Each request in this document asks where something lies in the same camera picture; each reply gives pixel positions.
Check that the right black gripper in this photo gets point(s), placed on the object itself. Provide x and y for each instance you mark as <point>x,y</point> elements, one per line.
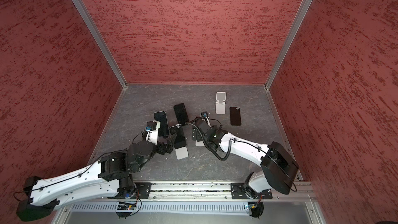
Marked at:
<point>197,137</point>

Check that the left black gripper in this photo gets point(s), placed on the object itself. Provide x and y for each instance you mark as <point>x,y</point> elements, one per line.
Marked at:
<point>169,145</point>

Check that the white phone stand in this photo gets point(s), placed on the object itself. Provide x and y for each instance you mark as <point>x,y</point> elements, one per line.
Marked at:
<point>220,104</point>
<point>199,143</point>
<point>181,153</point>

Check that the black phone with right sticker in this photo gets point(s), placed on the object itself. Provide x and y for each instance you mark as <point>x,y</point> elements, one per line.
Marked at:
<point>235,116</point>

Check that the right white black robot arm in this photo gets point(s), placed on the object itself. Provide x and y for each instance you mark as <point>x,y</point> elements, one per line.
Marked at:
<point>278,168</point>

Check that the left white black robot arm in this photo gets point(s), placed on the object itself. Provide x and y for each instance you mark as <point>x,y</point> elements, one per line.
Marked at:
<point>110,176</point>

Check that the black phone on left stand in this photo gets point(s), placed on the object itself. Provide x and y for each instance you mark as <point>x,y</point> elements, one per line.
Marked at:
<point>179,137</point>

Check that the black phone tilted back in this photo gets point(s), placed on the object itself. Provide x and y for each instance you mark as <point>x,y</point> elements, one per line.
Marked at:
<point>181,113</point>

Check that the black phone far left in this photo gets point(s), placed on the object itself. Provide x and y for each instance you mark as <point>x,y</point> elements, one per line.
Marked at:
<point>161,117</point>

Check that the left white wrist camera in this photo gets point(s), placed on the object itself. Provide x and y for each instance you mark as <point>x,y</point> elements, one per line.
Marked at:
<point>151,131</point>

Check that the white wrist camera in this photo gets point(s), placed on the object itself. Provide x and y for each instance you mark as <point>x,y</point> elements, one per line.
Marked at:
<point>205,115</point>
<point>151,131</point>

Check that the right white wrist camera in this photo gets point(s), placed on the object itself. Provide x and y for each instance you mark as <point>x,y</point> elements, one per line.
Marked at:
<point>205,115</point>

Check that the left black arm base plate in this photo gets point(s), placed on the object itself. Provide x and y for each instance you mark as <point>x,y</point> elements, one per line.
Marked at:
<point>140,190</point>

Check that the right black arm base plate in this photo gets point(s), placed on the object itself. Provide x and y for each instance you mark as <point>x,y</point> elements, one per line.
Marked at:
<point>240,191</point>

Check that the aluminium front rail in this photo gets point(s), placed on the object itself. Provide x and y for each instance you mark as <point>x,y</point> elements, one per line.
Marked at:
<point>219,191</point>

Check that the white slotted cable duct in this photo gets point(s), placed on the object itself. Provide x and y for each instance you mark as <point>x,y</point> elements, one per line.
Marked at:
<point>218,208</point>

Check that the right aluminium corner post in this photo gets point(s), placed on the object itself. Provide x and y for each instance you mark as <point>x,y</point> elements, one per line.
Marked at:
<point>298,19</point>

